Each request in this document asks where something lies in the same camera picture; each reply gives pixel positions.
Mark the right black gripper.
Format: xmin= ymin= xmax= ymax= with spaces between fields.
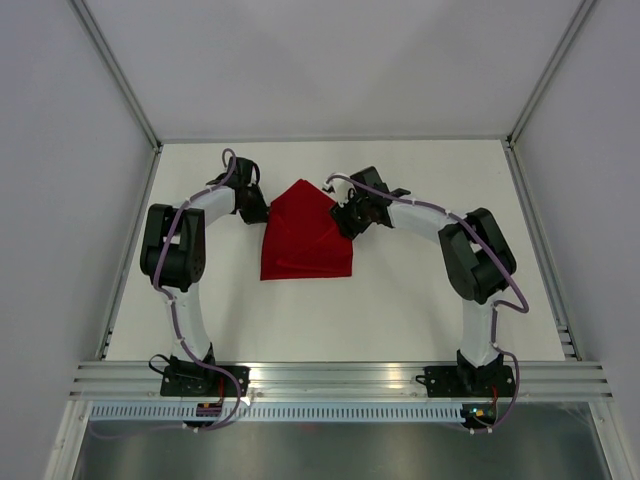
xmin=328 ymin=187 xmax=371 ymax=241

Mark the red cloth napkin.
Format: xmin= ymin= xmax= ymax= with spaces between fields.
xmin=260 ymin=179 xmax=353 ymax=281

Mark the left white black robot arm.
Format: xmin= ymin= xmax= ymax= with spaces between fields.
xmin=139 ymin=148 xmax=269 ymax=396

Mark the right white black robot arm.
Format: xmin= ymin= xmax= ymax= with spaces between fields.
xmin=322 ymin=166 xmax=517 ymax=395

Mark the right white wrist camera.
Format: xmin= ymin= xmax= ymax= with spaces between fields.
xmin=322 ymin=172 xmax=355 ymax=207

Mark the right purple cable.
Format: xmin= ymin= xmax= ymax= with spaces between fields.
xmin=324 ymin=173 xmax=530 ymax=435

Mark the purple cable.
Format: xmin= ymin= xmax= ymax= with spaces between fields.
xmin=152 ymin=147 xmax=251 ymax=435
xmin=324 ymin=173 xmax=530 ymax=435

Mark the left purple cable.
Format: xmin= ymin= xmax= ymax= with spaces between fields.
xmin=152 ymin=147 xmax=251 ymax=435

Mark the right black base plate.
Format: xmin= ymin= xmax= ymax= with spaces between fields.
xmin=415 ymin=365 xmax=516 ymax=398

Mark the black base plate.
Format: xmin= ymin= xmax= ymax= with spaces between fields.
xmin=160 ymin=362 xmax=250 ymax=398
xmin=415 ymin=365 xmax=516 ymax=398

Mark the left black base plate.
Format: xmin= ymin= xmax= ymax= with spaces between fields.
xmin=160 ymin=362 xmax=250 ymax=398

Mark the white slotted cable duct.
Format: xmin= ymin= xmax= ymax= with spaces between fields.
xmin=89 ymin=401 xmax=463 ymax=424

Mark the aluminium front rail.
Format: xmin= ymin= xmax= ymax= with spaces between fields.
xmin=68 ymin=361 xmax=613 ymax=403

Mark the left aluminium frame post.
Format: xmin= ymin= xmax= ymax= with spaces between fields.
xmin=68 ymin=0 xmax=162 ymax=152

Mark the aluminium frame post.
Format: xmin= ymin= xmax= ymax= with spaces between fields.
xmin=505 ymin=0 xmax=599 ymax=149
xmin=68 ymin=0 xmax=162 ymax=152

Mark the right aluminium frame post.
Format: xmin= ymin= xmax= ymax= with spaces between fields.
xmin=505 ymin=0 xmax=599 ymax=149

